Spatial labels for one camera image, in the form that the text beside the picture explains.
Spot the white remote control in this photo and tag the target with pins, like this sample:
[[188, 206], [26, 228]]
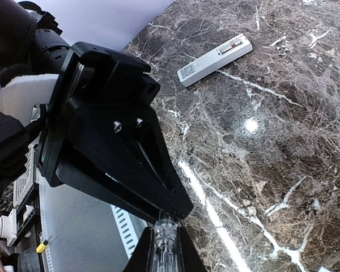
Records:
[[215, 59]]

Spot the centre white slotted cable duct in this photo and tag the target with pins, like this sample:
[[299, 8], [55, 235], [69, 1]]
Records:
[[130, 228]]

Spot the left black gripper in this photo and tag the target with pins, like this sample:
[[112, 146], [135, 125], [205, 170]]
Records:
[[103, 138]]

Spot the clear plastic screwdriver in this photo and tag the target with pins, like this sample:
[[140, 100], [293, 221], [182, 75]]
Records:
[[166, 251]]

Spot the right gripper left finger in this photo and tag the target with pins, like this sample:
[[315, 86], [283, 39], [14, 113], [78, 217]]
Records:
[[140, 260]]

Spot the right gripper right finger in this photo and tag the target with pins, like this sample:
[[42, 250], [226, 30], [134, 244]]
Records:
[[188, 257]]

